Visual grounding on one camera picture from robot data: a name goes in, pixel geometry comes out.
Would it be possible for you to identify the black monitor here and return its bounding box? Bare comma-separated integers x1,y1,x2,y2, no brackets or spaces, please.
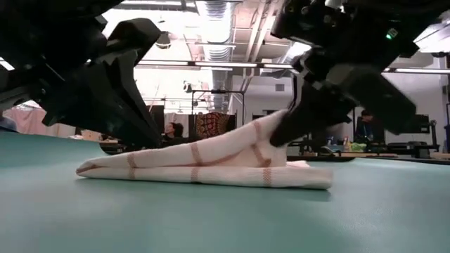
404,114,432,134

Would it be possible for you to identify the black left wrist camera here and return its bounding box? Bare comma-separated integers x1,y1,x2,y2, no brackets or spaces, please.
107,18,162,56

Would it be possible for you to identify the black metal frame stand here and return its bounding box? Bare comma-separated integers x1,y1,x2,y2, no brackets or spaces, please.
189,89,246,140

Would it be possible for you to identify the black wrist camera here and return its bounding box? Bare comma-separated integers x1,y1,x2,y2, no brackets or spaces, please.
335,64,418,136
107,18,162,56

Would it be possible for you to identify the long ceiling light strip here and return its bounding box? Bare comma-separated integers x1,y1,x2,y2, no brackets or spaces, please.
382,66,450,74
135,59,300,70

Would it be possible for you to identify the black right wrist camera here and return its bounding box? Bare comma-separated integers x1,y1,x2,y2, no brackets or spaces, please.
335,64,418,136

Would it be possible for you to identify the green table mat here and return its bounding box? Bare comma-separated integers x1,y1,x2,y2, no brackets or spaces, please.
0,131,450,253

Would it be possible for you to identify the round ceiling lamp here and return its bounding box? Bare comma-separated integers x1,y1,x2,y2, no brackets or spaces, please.
155,31,172,50

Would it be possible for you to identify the black work table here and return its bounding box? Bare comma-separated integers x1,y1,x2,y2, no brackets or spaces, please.
286,140,440,159

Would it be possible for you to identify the white red-checked towel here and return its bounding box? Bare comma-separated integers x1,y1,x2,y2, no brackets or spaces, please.
75,109,334,190

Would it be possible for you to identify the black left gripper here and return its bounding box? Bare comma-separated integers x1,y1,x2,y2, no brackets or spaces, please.
0,17,163,149

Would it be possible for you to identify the red patterned tapestry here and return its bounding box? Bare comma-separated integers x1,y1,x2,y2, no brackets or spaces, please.
195,111,231,140

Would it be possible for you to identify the pink cloth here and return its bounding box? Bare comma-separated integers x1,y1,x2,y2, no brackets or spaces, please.
1,100,77,138

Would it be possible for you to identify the green bag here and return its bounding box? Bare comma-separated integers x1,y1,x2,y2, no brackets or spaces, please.
349,141,368,153

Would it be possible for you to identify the silver ventilation duct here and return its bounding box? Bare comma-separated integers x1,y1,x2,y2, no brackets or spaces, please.
195,0,235,110

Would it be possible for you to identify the seated person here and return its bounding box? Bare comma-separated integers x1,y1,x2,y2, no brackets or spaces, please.
162,122,189,147
353,109,386,145

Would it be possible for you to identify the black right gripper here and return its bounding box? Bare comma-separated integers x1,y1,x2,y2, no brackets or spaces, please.
269,0,423,148

